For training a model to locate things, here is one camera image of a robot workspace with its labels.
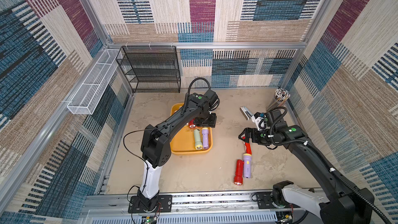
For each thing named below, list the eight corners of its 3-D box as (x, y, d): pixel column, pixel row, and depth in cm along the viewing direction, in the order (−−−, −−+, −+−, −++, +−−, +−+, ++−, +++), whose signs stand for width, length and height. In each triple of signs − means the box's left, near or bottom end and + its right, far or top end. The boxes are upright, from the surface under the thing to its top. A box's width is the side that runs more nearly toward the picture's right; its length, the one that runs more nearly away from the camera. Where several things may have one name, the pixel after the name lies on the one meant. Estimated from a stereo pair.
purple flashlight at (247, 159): (243, 177, 82) (244, 176, 80) (242, 155, 89) (243, 153, 87) (252, 178, 81) (253, 177, 79) (250, 156, 89) (251, 154, 87)
